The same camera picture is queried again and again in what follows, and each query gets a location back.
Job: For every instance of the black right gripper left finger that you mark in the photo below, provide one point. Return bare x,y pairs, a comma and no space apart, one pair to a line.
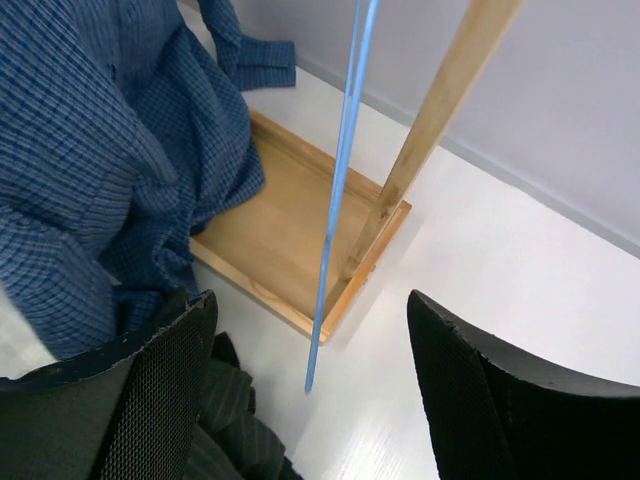
124,410

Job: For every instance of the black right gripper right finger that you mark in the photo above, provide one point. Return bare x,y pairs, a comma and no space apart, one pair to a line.
496,411

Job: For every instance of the black pinstriped shirt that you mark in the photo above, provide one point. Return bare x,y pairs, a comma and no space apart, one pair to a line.
228,440

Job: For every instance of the white shirt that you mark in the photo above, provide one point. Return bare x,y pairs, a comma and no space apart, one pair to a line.
21,351

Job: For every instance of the blue checked shirt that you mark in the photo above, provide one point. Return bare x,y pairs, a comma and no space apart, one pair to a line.
122,136

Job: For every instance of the wooden clothes rack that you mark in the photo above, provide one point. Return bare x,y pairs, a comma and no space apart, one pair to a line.
271,246

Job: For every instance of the empty blue wire hanger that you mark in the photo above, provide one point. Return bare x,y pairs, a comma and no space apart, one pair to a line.
361,40

